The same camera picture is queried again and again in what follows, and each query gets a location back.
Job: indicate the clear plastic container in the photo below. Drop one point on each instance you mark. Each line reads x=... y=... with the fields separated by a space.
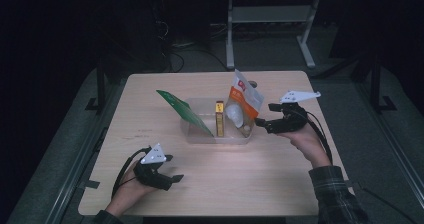
x=206 y=140

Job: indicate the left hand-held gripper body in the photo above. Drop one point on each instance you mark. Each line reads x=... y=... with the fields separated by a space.
x=151 y=175

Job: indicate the person's left hand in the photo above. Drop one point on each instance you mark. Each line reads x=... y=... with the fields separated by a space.
x=128 y=194

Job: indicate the green and gold snack packet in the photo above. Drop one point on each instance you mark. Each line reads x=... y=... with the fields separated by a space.
x=186 y=114

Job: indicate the black metal stand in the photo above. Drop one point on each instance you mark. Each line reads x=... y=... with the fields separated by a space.
x=100 y=87
x=376 y=84

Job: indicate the person's right hand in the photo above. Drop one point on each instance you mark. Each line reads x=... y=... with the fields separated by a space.
x=306 y=144

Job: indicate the white and orange packet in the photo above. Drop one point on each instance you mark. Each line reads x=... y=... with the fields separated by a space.
x=245 y=100

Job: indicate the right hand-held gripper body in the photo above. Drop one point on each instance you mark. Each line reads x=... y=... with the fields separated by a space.
x=288 y=120

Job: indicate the white metal table frame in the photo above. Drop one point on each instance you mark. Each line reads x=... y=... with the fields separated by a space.
x=266 y=14

